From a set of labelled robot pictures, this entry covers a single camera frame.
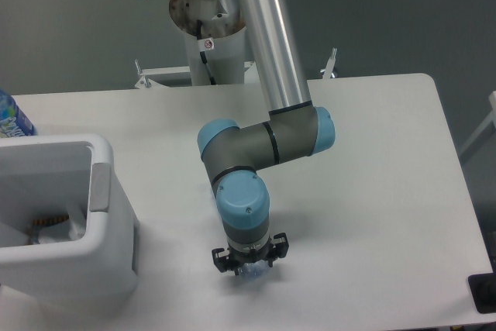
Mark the white levelling foot bracket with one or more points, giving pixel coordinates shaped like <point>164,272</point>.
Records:
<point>329,71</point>

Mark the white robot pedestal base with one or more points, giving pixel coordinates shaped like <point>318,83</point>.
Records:
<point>214,34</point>

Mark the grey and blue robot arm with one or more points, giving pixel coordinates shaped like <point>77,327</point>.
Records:
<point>233,155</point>

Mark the white frame at right edge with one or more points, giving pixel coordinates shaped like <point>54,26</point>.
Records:
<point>483,132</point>

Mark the blue snack packet in bin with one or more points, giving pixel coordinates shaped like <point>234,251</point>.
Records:
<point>38,224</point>

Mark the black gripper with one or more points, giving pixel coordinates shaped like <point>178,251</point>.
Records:
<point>232,259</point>

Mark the white plastic trash can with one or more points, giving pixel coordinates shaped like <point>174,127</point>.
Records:
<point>40,177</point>

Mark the black clamp at table edge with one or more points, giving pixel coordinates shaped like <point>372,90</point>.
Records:
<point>482,287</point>

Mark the blue labelled water bottle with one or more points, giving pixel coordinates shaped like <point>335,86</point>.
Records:
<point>14,122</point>

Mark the white tissue wrapper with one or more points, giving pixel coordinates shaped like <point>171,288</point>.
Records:
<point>73,229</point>

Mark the clear plastic bottle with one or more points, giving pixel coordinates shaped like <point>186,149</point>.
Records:
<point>251,271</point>

